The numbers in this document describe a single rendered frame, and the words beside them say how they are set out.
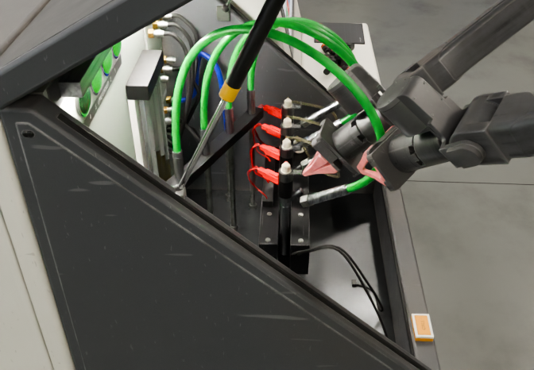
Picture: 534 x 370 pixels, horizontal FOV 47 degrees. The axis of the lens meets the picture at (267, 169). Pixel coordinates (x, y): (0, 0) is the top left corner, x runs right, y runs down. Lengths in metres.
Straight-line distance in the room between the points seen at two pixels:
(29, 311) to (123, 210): 0.25
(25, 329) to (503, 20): 0.86
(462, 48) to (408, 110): 0.26
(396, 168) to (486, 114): 0.18
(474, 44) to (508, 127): 0.33
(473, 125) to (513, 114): 0.05
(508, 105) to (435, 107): 0.09
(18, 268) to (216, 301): 0.27
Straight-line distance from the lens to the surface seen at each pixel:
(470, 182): 3.12
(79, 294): 0.90
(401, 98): 0.79
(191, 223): 0.77
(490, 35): 1.05
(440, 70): 1.03
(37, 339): 1.00
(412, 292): 1.18
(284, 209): 1.18
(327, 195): 1.02
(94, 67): 0.83
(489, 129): 0.75
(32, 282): 0.91
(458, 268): 2.64
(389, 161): 0.89
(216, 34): 0.96
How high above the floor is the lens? 1.79
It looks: 36 degrees down
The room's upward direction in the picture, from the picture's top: straight up
